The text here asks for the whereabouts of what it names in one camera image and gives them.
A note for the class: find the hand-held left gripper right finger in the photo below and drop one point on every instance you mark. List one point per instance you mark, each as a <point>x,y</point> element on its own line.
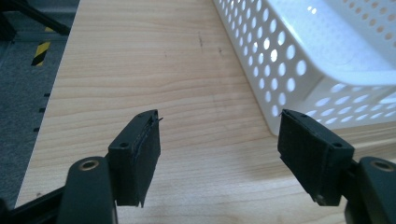
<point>311,152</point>

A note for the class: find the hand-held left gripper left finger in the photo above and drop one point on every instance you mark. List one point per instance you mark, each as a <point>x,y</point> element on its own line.
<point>137,161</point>

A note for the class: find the white perforated plastic basket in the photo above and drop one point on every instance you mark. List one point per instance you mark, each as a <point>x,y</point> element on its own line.
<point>311,53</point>

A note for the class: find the yellow black hazard tape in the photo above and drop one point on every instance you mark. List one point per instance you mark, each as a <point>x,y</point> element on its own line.
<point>41,51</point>

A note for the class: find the black metal stand leg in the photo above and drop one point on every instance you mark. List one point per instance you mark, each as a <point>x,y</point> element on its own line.
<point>34,15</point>

